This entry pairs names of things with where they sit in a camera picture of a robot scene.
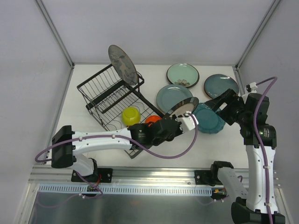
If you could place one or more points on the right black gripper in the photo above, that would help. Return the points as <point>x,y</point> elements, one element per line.
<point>223,103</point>

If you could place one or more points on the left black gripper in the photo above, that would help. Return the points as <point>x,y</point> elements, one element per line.
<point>173,122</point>

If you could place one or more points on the black striped cream plate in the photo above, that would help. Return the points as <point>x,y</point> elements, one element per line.
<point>180,109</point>

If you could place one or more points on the grey deer plate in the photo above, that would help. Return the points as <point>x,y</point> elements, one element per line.
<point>123,65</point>

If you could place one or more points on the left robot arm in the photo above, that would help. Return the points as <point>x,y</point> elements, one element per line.
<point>69,147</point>

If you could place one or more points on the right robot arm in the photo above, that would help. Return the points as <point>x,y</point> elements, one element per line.
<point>257,203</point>

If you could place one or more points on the orange bowl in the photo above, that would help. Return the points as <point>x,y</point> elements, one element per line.
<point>152,118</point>

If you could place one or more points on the dark blue speckled plate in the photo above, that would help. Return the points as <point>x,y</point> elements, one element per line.
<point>217,84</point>

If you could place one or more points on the teal scalloped plate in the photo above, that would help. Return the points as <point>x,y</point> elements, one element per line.
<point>209,121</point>

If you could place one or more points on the grey blue plate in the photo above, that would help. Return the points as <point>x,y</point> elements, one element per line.
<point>170,95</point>

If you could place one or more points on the green bowl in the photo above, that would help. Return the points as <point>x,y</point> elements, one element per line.
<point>130,116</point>

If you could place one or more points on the mint green flower plate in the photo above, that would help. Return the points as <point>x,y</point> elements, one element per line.
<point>183,74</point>

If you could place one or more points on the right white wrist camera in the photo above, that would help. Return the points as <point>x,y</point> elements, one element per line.
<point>251,88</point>

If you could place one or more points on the aluminium mounting rail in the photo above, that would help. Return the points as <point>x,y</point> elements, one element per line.
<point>127,176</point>

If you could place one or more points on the black wire dish rack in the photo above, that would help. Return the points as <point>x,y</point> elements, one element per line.
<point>107,95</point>

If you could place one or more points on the right aluminium frame post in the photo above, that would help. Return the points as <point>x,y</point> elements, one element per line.
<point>265,20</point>

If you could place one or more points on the aluminium frame post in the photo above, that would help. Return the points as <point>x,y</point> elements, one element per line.
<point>45,14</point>
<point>265,20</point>

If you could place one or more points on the white slotted cable duct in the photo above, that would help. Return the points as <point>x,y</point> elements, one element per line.
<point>126,190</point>

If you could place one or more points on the left aluminium frame post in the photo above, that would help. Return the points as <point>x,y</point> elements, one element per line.
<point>45,14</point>

